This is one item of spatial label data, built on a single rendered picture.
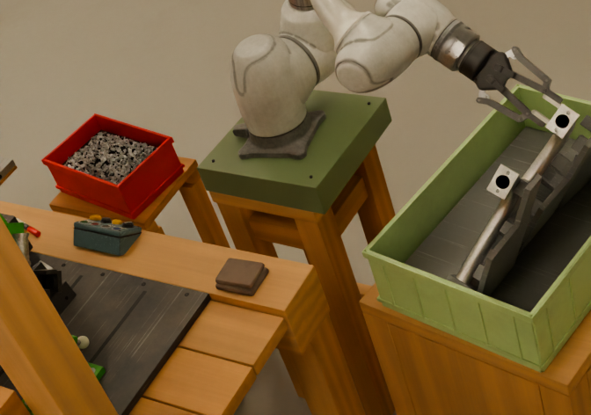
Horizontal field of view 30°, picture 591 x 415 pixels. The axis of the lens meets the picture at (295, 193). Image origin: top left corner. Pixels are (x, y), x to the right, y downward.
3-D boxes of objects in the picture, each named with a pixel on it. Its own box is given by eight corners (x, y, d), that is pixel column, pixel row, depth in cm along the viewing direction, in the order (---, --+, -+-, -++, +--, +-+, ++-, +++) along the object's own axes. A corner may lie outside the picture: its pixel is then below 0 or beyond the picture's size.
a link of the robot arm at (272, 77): (232, 129, 274) (205, 55, 261) (280, 89, 283) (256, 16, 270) (278, 144, 264) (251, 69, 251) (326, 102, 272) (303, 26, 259)
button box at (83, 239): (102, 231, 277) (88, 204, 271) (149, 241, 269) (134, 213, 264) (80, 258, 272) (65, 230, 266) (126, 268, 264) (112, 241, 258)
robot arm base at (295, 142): (250, 114, 288) (244, 98, 285) (327, 113, 278) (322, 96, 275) (223, 159, 275) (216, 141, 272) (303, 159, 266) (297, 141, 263)
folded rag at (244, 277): (270, 271, 244) (266, 262, 243) (253, 297, 240) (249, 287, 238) (232, 264, 249) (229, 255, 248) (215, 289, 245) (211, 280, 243)
